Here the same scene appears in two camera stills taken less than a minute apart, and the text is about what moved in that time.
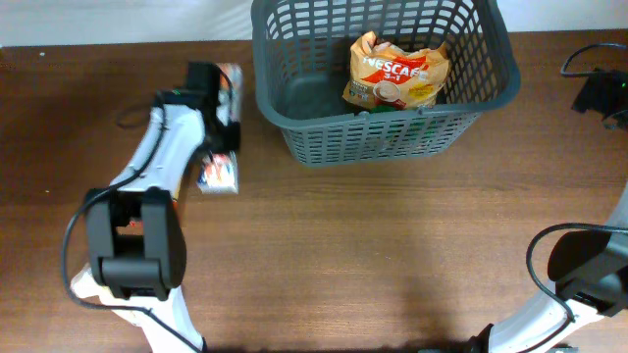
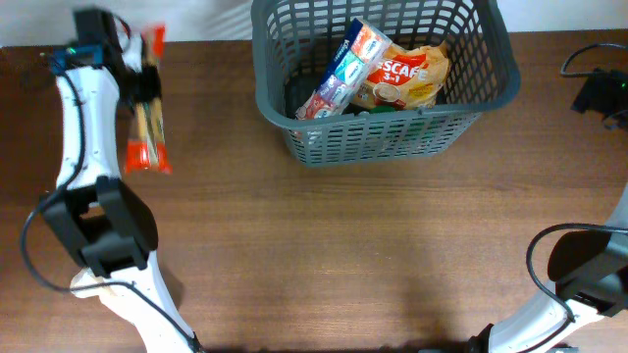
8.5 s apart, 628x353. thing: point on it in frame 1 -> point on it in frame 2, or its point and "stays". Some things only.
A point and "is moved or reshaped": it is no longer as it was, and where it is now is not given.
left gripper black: (234, 141) -> (154, 76)
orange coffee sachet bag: (384, 76) stays
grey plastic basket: (301, 52) stays
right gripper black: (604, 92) stays
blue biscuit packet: (219, 174) -> (354, 66)
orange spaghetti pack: (135, 226) is moved or reshaped
